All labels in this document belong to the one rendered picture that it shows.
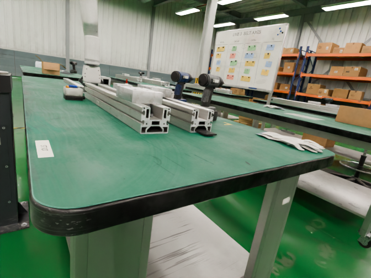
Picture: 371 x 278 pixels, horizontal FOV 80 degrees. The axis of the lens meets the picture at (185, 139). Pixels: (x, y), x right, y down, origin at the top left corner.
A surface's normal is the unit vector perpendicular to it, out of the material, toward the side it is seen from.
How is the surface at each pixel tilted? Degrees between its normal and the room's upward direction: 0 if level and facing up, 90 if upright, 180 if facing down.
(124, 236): 90
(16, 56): 90
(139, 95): 90
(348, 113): 89
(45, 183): 0
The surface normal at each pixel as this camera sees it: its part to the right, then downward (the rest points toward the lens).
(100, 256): 0.58, 0.29
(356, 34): -0.80, 0.04
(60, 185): 0.14, -0.96
